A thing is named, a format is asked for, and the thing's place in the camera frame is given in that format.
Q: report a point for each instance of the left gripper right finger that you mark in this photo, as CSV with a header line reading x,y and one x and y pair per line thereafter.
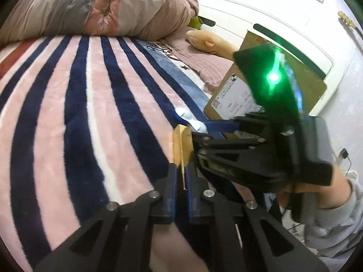
x,y
244,236

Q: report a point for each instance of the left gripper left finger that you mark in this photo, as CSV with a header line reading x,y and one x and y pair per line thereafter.
x,y
118,237

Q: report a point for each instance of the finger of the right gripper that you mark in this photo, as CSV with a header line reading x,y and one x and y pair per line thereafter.
x,y
218,127
208,146

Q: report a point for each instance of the grey sleeve forearm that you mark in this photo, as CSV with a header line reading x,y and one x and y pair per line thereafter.
x,y
336,232

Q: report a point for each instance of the person right hand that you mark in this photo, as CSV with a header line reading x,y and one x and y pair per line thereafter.
x,y
328,197

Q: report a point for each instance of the pink striped pillow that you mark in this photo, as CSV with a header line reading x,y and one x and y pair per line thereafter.
x,y
210,68

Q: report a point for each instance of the tan plush dog toy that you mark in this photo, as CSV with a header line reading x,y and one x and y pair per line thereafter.
x,y
211,43

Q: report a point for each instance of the green plush toy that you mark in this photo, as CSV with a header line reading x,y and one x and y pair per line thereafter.
x,y
195,23

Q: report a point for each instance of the striped plush blanket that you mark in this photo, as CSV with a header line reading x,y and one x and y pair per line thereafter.
x,y
84,121

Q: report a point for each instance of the white bed headboard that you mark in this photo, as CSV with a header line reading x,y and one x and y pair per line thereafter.
x,y
330,48

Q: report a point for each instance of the rolled pink grey quilt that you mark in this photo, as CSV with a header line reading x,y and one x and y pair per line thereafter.
x,y
148,20

